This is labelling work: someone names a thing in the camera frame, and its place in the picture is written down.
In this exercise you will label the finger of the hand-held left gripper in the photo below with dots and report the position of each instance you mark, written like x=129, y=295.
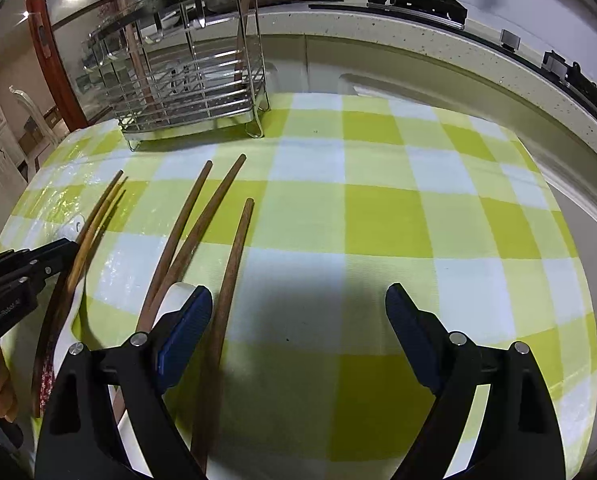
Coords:
x=58, y=252

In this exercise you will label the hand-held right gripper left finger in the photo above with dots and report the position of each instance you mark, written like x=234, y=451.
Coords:
x=188, y=330

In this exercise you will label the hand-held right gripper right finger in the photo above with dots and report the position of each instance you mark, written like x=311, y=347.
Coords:
x=413, y=340

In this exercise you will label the brown wooden chopstick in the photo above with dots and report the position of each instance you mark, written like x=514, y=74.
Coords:
x=228, y=310
x=78, y=266
x=178, y=235
x=131, y=35
x=203, y=230

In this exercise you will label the dark wooden chopstick patterned end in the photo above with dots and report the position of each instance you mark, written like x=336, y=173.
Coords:
x=46, y=350

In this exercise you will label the white ornate dining chair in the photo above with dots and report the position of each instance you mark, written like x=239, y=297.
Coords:
x=33, y=120

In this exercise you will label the green checkered tablecloth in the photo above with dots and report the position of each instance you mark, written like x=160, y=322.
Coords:
x=328, y=220

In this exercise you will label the black burner grate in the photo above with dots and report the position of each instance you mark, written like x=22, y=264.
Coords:
x=418, y=5
x=583, y=85

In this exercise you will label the black gas stove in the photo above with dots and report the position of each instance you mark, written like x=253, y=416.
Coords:
x=338, y=6

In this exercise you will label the red wooden door frame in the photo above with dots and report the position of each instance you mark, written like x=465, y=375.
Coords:
x=53, y=60

